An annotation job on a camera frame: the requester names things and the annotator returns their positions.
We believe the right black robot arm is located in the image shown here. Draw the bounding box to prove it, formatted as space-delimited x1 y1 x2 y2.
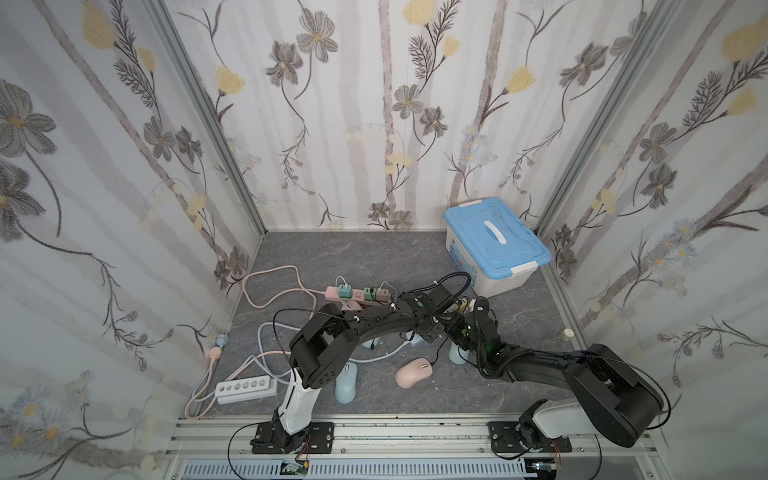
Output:
437 298 667 450

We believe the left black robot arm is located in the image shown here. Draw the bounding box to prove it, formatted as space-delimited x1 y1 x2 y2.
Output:
251 283 459 455

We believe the blue mouse right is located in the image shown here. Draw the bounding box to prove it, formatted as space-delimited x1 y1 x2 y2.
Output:
449 343 471 365

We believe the blue mouse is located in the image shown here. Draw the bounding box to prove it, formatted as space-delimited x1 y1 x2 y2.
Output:
449 343 471 365
334 362 358 405

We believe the pink mouse front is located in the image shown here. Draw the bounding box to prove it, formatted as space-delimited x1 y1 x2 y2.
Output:
395 358 433 389

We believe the blue mouse front left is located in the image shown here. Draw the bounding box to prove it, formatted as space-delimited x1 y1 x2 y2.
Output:
334 362 358 405

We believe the blue lid storage box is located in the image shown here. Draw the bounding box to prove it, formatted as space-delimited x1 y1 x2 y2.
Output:
444 197 552 297

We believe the teal USB charger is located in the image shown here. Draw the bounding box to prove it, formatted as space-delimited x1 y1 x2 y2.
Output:
337 284 353 299

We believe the pink power strip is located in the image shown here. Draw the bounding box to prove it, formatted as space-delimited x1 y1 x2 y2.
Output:
324 286 392 306

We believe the white power strip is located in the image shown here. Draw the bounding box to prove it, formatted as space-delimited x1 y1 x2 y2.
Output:
214 375 277 405

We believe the pink power strip cable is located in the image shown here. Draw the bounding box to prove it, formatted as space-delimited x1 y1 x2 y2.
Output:
183 265 328 420

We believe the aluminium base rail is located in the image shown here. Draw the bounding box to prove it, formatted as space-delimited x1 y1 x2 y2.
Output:
158 414 670 479

